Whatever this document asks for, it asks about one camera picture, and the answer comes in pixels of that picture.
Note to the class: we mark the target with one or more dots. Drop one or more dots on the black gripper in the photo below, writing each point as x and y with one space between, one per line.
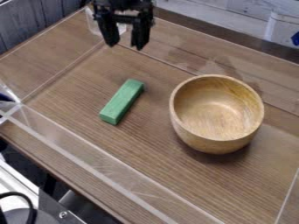
106 15

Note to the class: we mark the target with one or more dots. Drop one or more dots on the green rectangular block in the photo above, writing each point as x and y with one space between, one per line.
122 101

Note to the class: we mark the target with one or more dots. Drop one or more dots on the brown wooden bowl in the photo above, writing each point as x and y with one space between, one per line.
217 112

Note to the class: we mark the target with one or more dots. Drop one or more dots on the white container in background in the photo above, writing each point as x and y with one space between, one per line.
281 28

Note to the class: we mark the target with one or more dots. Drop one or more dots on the blue object at right edge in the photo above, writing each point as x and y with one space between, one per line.
295 39

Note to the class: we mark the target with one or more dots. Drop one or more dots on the clear acrylic front barrier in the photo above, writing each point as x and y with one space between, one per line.
131 196

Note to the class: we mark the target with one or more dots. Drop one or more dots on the clear acrylic corner bracket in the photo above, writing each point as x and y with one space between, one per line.
95 27

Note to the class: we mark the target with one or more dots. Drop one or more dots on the grey metal bracket with screw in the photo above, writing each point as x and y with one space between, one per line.
50 212

